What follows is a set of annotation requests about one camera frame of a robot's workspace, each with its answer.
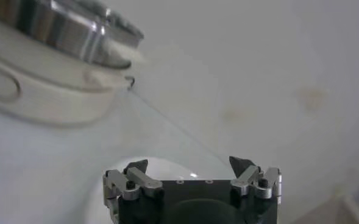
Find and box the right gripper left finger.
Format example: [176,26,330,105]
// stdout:
[102,159,165,224]

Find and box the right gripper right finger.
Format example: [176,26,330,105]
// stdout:
[229,156,283,205]

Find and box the stainless steel steamer basket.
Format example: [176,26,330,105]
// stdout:
[0,0,145,70]

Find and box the white round plate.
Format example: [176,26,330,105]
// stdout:
[84,155,238,224]

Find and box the cream electric cooker pot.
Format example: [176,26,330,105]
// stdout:
[0,12,136,127]

